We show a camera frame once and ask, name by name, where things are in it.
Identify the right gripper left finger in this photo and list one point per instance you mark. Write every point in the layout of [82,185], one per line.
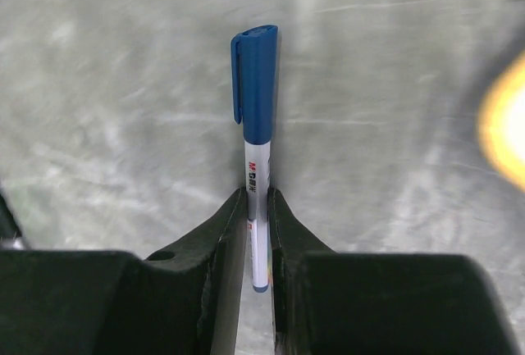
[182,299]

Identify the blue marker cap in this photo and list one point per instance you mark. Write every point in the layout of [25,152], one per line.
[253,67]

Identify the orange framed whiteboard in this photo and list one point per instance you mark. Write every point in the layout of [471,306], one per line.
[500,122]

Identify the white marker pen body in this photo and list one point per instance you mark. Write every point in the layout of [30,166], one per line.
[257,183]

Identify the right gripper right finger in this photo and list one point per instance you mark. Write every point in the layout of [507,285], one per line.
[325,302]

